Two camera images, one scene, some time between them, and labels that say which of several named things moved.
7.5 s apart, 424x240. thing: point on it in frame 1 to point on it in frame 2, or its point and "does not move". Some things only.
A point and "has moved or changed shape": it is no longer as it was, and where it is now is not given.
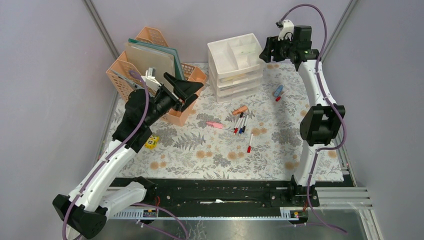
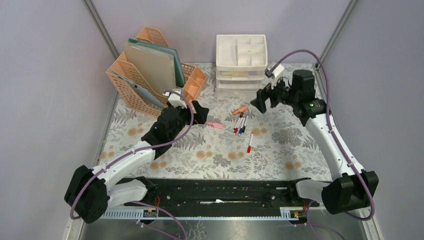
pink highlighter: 215,124 does not move
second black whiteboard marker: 244,127 does not move
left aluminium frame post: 99,23 does not move
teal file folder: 170,50 does not move
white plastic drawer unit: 235,67 has moved or changed shape
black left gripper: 185,87 to 200,117
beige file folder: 139,59 does not move
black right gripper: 271,43 to 262,95
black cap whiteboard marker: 238,120 does not move
